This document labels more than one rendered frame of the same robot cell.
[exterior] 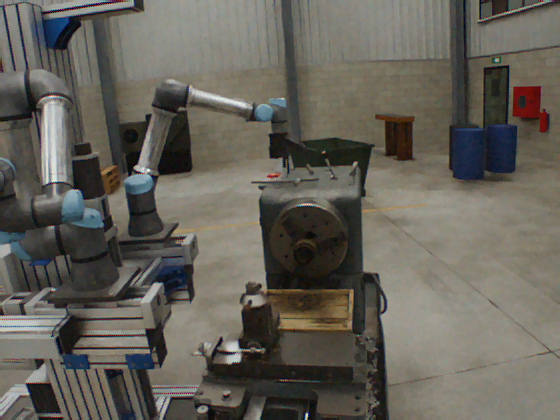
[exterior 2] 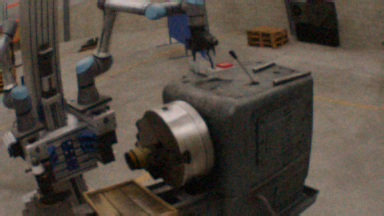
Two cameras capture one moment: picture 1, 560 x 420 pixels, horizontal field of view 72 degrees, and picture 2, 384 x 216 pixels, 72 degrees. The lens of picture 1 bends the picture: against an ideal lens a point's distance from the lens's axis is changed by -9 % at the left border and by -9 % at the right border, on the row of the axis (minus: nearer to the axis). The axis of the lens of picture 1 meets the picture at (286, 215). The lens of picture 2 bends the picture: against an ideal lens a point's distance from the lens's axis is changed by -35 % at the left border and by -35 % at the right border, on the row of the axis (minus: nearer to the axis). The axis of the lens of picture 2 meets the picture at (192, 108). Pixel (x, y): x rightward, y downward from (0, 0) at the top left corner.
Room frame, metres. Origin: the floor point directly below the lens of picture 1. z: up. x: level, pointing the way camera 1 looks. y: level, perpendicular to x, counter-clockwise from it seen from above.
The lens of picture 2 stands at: (0.79, -1.13, 1.68)
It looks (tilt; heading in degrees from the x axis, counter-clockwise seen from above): 19 degrees down; 47
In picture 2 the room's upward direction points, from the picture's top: 7 degrees counter-clockwise
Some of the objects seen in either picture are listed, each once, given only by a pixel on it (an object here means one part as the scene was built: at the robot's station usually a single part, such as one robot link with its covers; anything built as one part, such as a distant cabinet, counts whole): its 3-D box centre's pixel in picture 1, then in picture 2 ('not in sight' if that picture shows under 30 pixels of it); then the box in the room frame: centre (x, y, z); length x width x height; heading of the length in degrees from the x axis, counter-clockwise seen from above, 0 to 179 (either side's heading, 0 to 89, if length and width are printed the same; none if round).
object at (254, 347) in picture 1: (260, 334); (52, 194); (1.08, 0.10, 0.99); 0.20 x 0.10 x 0.05; 169
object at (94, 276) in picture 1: (92, 266); (24, 118); (1.16, 0.61, 1.21); 0.15 x 0.15 x 0.10
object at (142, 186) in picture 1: (139, 192); (85, 70); (1.66, 0.59, 1.33); 0.13 x 0.12 x 0.14; 14
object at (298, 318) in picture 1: (303, 311); (125, 205); (1.38, -0.04, 0.89); 0.36 x 0.30 x 0.04; 79
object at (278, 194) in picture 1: (315, 214); (249, 119); (2.05, -0.15, 1.06); 0.59 x 0.48 x 0.39; 169
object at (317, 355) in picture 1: (280, 354); (54, 210); (1.03, 0.05, 0.95); 0.43 x 0.17 x 0.05; 79
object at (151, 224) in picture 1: (144, 219); (87, 91); (1.66, 0.59, 1.21); 0.15 x 0.15 x 0.10
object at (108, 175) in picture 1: (95, 181); (269, 36); (8.73, 4.09, 0.22); 1.25 x 0.86 x 0.44; 9
